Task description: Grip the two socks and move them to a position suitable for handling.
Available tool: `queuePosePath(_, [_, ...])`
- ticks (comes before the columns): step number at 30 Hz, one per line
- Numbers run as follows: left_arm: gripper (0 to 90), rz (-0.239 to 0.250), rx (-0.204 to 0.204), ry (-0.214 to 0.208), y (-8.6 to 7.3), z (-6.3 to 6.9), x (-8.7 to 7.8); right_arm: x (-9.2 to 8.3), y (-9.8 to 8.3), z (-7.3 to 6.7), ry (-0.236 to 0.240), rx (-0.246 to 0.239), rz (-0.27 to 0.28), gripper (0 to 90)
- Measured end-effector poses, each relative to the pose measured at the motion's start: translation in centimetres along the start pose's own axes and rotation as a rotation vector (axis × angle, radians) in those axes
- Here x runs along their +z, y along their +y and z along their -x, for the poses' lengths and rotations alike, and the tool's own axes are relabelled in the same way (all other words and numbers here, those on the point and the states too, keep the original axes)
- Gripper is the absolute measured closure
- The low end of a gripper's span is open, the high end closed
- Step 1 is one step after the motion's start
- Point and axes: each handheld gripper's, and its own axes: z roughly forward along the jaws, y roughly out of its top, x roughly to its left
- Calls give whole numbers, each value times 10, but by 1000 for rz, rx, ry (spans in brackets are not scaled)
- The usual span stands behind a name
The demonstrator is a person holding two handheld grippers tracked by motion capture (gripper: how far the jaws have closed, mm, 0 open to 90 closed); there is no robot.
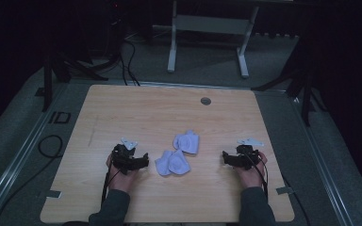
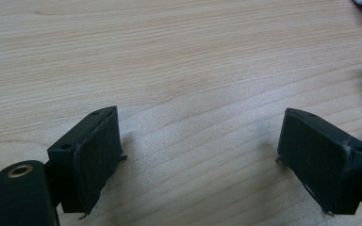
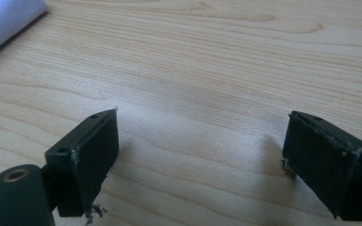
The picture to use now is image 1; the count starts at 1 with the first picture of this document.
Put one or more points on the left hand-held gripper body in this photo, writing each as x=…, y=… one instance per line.
x=123, y=158

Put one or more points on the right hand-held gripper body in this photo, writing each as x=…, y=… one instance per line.
x=246, y=157

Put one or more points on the person's right hand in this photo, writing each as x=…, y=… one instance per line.
x=251, y=179

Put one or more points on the person's left hand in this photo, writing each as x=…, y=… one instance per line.
x=122, y=182

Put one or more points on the light blue sock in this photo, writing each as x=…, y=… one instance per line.
x=173, y=164
x=187, y=142

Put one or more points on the grey tape piece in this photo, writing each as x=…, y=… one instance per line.
x=54, y=194
x=284, y=190

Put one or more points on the round grey table grommet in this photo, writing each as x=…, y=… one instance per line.
x=205, y=101

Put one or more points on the black floor tape marking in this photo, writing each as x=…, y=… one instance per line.
x=59, y=117

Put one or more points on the black tripod stand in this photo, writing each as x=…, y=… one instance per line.
x=61, y=67
x=301, y=84

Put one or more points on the metal floor rail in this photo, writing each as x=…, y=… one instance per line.
x=322, y=157
x=15, y=157

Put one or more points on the white metal table frame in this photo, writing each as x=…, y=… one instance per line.
x=212, y=24

